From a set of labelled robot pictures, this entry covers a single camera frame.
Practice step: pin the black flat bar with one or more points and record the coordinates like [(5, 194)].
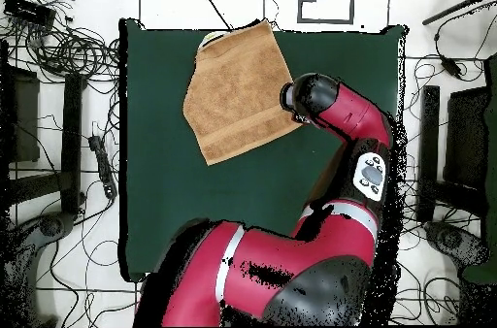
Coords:
[(429, 149), (72, 141)]

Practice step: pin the black panel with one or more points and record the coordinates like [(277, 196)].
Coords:
[(466, 137), (23, 118)]

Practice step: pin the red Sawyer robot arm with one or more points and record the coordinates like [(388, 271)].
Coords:
[(341, 110)]

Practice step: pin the black power strip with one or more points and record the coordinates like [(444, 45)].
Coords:
[(103, 165)]

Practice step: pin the dark green table cloth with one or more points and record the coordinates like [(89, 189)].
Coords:
[(163, 196)]

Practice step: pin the orange terry towel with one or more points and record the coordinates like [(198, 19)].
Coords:
[(237, 99)]

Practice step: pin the grey chair base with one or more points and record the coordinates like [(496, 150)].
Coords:
[(42, 231), (454, 240)]

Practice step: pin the black rod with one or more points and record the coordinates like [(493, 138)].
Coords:
[(458, 7)]

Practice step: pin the black power adapter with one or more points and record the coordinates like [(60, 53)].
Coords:
[(451, 68)]

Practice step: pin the black rectangular box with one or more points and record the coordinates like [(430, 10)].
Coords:
[(29, 11)]

